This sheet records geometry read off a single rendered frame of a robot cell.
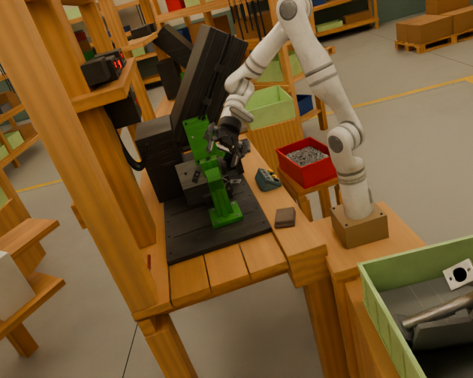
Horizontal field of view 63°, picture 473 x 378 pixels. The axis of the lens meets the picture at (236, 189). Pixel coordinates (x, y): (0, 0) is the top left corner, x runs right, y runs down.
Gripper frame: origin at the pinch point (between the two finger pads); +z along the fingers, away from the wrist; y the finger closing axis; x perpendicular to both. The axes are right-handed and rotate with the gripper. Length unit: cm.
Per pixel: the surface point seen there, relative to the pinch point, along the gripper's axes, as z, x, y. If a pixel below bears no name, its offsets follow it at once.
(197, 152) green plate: -31, -47, -10
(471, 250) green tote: 15, 41, -64
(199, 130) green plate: -39, -42, -6
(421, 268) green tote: 21, 30, -57
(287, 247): 13.3, -7.7, -37.5
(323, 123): -245, -165, -198
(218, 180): -8.1, -23.8, -12.6
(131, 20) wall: -726, -648, 17
